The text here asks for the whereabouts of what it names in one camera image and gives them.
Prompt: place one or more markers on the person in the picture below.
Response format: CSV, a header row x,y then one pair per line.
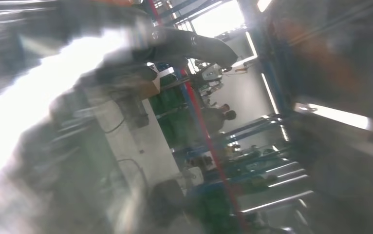
x,y
215,120
225,107

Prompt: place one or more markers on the white table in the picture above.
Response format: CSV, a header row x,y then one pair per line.
x,y
147,151

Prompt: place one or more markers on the brown cardboard box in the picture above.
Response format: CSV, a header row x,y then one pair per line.
x,y
147,90

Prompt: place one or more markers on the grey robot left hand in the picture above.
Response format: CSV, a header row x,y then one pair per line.
x,y
186,45

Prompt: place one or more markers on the green plastic crate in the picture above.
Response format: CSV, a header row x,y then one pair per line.
x,y
175,130
168,101

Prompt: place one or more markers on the ceiling light panel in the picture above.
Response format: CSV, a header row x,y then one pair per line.
x,y
264,4
335,116

